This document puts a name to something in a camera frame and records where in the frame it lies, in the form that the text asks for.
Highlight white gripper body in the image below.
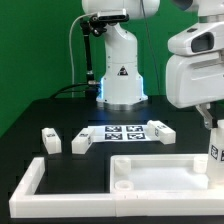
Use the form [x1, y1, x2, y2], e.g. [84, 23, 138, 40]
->
[166, 22, 224, 108]

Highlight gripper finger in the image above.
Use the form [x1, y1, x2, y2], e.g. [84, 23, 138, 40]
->
[196, 103, 213, 130]

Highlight white desk top tray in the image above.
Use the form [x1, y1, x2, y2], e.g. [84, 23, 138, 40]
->
[110, 154, 224, 196]

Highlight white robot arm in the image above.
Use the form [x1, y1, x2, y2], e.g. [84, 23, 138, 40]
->
[82, 0, 224, 129]

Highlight fiducial marker sheet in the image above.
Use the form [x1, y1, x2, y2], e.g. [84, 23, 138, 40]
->
[92, 125, 158, 142]

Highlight white L-shaped fence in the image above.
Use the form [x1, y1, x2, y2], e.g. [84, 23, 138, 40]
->
[9, 157, 224, 218]

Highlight black grey camera on stand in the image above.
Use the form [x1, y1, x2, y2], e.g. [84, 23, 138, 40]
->
[91, 9, 129, 23]

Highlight black cables at base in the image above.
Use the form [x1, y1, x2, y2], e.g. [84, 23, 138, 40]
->
[49, 82, 101, 100]

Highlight white camera cable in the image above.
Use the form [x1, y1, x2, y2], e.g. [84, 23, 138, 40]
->
[68, 12, 98, 98]

